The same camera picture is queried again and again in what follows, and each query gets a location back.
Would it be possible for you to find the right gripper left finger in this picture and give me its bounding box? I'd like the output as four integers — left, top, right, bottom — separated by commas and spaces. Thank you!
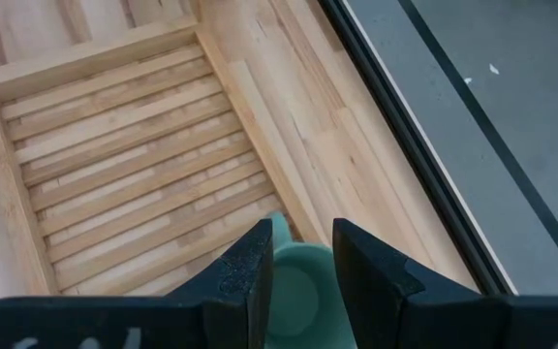
0, 217, 274, 349

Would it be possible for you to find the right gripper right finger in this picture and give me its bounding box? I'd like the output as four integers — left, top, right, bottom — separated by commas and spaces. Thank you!
331, 217, 558, 349

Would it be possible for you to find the plain green mug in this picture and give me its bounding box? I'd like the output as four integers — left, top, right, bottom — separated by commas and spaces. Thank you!
264, 210, 357, 349

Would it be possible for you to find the wooden mug rack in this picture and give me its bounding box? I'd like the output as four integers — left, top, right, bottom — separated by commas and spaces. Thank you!
0, 0, 333, 298

